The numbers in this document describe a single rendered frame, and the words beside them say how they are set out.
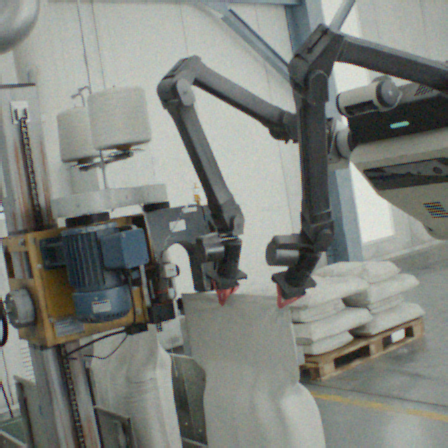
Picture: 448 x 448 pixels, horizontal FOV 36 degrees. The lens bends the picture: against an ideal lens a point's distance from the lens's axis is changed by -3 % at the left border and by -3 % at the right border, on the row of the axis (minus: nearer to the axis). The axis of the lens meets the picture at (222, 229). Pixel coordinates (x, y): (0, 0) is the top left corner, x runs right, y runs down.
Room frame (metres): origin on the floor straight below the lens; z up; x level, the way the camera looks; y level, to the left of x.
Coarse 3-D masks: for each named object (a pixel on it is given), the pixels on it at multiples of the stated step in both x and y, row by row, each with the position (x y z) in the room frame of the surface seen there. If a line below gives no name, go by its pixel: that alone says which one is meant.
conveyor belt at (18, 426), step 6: (6, 420) 3.50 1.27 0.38; (12, 420) 3.48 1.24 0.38; (18, 420) 3.47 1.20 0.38; (0, 426) 3.41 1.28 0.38; (6, 426) 3.39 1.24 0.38; (12, 426) 3.38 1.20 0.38; (18, 426) 3.36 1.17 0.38; (6, 432) 3.29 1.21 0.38; (12, 432) 3.27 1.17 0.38; (18, 432) 3.26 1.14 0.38; (18, 438) 3.16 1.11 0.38; (24, 438) 3.15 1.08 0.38
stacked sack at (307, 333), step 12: (348, 312) 4.90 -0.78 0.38; (360, 312) 4.91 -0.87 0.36; (300, 324) 4.76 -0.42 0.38; (312, 324) 4.70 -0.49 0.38; (324, 324) 4.70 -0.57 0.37; (336, 324) 4.74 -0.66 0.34; (348, 324) 4.80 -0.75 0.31; (360, 324) 4.90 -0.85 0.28; (300, 336) 4.69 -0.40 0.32; (312, 336) 4.61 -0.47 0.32; (324, 336) 4.66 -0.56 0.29
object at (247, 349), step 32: (192, 320) 2.09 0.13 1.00; (224, 320) 1.97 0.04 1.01; (256, 320) 1.83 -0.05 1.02; (288, 320) 1.72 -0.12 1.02; (192, 352) 2.11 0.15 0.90; (224, 352) 1.99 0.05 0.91; (256, 352) 1.85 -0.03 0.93; (288, 352) 1.73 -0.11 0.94; (224, 384) 1.93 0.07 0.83; (256, 384) 1.82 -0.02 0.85; (288, 384) 1.75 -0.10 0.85; (224, 416) 1.91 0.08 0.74; (256, 416) 1.79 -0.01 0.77; (288, 416) 1.74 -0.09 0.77; (320, 416) 1.80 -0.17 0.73
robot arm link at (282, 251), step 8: (304, 232) 1.64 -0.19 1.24; (320, 232) 1.56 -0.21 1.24; (328, 232) 1.56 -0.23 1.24; (272, 240) 1.59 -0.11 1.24; (280, 240) 1.58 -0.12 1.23; (288, 240) 1.58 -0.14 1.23; (296, 240) 1.59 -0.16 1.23; (304, 240) 1.60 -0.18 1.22; (320, 240) 1.56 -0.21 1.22; (328, 240) 1.57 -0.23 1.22; (272, 248) 1.59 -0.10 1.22; (280, 248) 1.58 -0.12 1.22; (288, 248) 1.58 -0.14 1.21; (296, 248) 1.59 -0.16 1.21; (312, 248) 1.58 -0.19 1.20; (320, 248) 1.58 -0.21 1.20; (272, 256) 1.59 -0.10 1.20; (280, 256) 1.57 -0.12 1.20; (288, 256) 1.58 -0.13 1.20; (296, 256) 1.59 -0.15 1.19; (272, 264) 1.58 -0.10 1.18; (280, 264) 1.59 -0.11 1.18; (288, 264) 1.59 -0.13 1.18
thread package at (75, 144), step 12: (72, 108) 2.10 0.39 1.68; (84, 108) 2.09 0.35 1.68; (60, 120) 2.09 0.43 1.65; (72, 120) 2.08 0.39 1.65; (84, 120) 2.08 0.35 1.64; (60, 132) 2.10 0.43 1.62; (72, 132) 2.07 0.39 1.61; (84, 132) 2.08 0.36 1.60; (60, 144) 2.10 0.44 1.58; (72, 144) 2.07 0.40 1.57; (84, 144) 2.07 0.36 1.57; (60, 156) 2.11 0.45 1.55; (72, 156) 2.07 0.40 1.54; (84, 156) 2.08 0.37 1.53; (96, 156) 2.13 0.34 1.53
